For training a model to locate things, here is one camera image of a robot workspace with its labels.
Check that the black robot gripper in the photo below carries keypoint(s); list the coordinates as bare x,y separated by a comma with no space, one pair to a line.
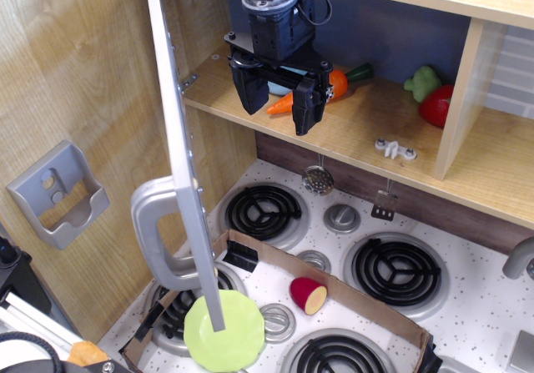
275,41

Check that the grey toy microwave door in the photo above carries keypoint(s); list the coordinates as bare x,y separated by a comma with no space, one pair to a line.
178,193

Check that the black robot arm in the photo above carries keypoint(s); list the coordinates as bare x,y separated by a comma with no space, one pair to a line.
306,7

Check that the light blue bowl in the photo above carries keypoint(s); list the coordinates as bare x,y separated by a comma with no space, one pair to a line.
280,90

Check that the orange toy carrot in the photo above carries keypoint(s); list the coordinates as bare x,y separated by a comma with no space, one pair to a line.
339,84

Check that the toy skimmer ladle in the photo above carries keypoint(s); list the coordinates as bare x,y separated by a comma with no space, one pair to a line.
317,179

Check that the back left stove burner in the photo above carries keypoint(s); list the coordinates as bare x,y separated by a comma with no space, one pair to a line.
272,213

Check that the stove burner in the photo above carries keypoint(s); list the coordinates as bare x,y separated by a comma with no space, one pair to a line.
336,350
168,330
399,270
272,213

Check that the white door latch clip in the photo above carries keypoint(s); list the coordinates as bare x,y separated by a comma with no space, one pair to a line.
393,150

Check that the green toy broccoli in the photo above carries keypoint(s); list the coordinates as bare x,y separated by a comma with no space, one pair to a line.
424,82

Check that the grey stove knob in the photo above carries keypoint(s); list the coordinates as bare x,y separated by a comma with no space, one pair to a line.
342,219

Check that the red toy pepper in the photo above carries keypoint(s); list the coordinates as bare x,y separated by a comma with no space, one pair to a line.
434,109

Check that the toy metal spatula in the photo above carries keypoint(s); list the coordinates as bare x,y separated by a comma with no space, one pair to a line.
385,203

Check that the middle stove knob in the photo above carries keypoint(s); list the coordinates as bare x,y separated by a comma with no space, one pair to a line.
316,259

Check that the red toy fruit half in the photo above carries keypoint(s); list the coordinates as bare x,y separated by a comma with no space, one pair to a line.
309,295

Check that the back right stove burner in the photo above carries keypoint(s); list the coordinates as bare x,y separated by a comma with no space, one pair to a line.
399,270

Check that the front stove knob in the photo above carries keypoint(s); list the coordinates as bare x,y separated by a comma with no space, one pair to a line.
279,323

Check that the green plastic plate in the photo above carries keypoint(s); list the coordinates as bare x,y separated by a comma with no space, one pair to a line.
231,349

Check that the front left stove burner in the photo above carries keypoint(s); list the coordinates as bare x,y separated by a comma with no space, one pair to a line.
168,330

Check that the front right stove burner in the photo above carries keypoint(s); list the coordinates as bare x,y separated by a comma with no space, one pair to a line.
336,350

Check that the grey toy faucet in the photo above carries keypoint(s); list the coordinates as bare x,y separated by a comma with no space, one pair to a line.
520,260

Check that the grey wall holder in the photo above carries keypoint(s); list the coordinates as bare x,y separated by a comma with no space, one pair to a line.
48,182

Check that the black equipment with cable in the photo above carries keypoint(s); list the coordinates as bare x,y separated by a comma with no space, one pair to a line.
31,339

